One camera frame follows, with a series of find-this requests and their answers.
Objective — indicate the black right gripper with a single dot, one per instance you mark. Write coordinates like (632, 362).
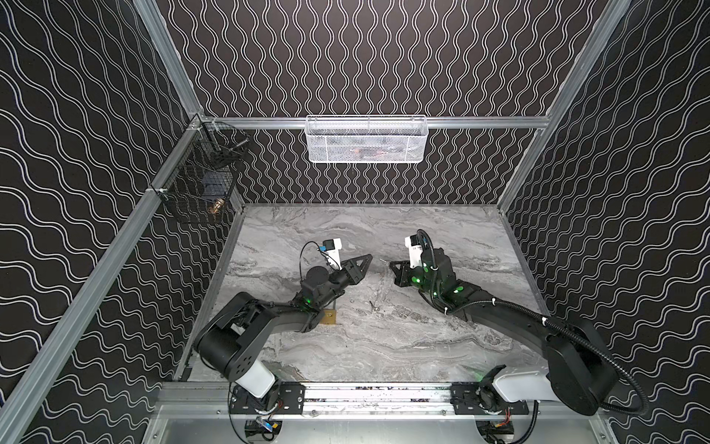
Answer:
(414, 272)

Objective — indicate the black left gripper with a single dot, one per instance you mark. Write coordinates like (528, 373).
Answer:
(341, 274)

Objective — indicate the brass padlock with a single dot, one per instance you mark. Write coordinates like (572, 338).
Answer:
(330, 314)

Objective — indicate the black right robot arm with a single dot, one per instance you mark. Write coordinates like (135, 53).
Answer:
(579, 369)

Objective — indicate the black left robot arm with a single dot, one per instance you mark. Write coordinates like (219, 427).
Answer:
(231, 342)

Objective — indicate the aluminium back crossbar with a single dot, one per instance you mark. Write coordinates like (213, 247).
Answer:
(434, 123)

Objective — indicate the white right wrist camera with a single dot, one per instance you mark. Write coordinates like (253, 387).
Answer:
(414, 245)

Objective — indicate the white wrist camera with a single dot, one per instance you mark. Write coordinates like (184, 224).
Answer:
(330, 250)
(414, 245)

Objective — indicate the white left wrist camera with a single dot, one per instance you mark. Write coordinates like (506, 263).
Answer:
(330, 250)

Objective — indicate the white mesh wall basket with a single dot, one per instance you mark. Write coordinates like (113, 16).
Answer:
(371, 144)

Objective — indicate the black wire wall basket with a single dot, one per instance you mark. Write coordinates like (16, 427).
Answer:
(199, 191)

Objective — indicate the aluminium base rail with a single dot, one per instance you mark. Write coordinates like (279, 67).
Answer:
(330, 401)

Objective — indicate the aluminium corner frame post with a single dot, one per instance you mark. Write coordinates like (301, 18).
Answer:
(155, 24)

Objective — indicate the aluminium right corner post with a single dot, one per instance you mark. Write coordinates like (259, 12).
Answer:
(596, 42)

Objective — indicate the aluminium left side rail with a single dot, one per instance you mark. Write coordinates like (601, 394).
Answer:
(28, 396)

